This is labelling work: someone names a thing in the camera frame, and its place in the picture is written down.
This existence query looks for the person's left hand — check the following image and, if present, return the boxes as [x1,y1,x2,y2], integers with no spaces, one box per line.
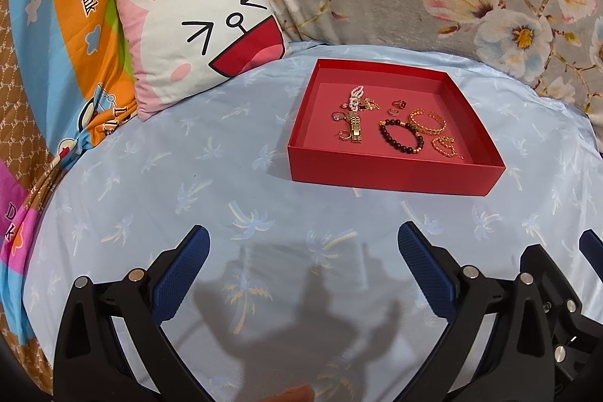
[261,385,315,402]

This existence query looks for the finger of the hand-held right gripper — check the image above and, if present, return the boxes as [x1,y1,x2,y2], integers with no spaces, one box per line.
[520,244,585,337]
[579,229,603,273]

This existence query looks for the gold wrist watch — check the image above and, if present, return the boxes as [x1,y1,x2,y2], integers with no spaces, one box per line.
[337,110,366,145]

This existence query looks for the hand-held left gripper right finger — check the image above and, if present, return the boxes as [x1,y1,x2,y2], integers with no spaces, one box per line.
[397,222,559,402]

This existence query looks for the gold cuff bracelet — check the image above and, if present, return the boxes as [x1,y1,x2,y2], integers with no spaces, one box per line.
[409,110,447,137]

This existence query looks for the pink white cartoon pillow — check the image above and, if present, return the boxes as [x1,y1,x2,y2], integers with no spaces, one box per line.
[115,0,289,122]

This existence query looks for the light blue palm bedsheet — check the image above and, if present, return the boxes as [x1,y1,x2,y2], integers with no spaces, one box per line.
[23,44,603,402]

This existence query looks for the dark bead bracelet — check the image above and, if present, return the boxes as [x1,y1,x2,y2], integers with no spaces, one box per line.
[379,119,422,155]

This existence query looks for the colourful cartoon blanket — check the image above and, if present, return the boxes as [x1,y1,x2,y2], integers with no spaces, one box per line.
[0,0,165,384]

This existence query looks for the black clover gold chain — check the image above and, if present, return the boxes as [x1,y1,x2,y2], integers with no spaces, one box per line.
[360,98,402,119]

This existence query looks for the small gold chain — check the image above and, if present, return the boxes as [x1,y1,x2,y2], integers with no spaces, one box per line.
[432,137,460,159]

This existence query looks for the red jewelry box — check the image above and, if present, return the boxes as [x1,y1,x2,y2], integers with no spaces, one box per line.
[287,58,506,197]

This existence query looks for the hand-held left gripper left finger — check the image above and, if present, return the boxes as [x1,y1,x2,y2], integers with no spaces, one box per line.
[53,225,211,402]

